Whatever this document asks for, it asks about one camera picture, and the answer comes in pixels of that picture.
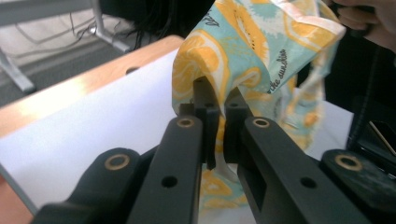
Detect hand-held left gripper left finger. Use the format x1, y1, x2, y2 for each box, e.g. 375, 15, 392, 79
125, 76, 222, 224

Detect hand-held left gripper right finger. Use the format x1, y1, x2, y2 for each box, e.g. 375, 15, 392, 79
222, 88, 372, 224

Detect yellow floral cloth tote bag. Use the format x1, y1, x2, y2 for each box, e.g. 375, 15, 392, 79
171, 0, 347, 217

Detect black metal stand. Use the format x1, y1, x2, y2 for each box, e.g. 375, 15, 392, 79
345, 46, 396, 175

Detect white table mat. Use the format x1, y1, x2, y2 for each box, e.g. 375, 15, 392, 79
0, 49, 355, 218

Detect dark curtain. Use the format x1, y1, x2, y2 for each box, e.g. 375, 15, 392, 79
98, 0, 217, 51

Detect white metal desk frame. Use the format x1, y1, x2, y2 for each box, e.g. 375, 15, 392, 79
0, 0, 133, 95

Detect bundle of black floor cables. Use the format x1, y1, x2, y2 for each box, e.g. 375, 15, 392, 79
13, 11, 98, 59

